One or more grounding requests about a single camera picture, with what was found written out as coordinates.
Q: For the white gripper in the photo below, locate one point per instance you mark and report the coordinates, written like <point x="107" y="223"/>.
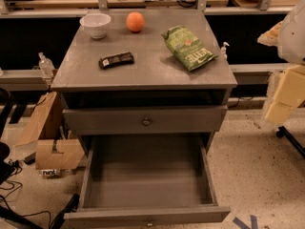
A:
<point x="294" y="37"/>

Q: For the green jalapeno chip bag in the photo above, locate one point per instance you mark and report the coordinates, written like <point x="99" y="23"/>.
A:
<point x="187" y="48"/>

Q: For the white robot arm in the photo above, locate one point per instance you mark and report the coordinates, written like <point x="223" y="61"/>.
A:
<point x="289" y="37"/>

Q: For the grey drawer cabinet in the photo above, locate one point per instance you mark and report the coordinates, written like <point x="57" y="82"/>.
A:
<point x="155" y="79"/>

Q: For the grey middle drawer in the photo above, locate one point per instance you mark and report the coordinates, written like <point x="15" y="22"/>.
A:
<point x="145" y="120"/>

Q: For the open grey bottom drawer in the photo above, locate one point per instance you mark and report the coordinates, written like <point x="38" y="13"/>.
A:
<point x="146" y="180"/>

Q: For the white pump bottle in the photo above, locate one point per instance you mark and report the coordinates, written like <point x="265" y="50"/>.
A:
<point x="223" y="49"/>

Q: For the black stand leg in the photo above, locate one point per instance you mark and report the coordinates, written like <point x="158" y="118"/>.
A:
<point x="282" y="131"/>

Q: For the orange fruit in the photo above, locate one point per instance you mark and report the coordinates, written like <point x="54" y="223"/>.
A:
<point x="135" y="21"/>

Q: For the black snack bar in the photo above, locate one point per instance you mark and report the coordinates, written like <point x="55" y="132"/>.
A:
<point x="124" y="58"/>

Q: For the white bowl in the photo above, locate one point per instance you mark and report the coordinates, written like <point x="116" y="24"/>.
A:
<point x="96" y="25"/>

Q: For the clear plastic bottle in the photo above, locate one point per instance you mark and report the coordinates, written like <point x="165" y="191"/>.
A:
<point x="45" y="65"/>

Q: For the brown cardboard box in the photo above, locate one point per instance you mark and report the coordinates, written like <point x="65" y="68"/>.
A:
<point x="52" y="151"/>

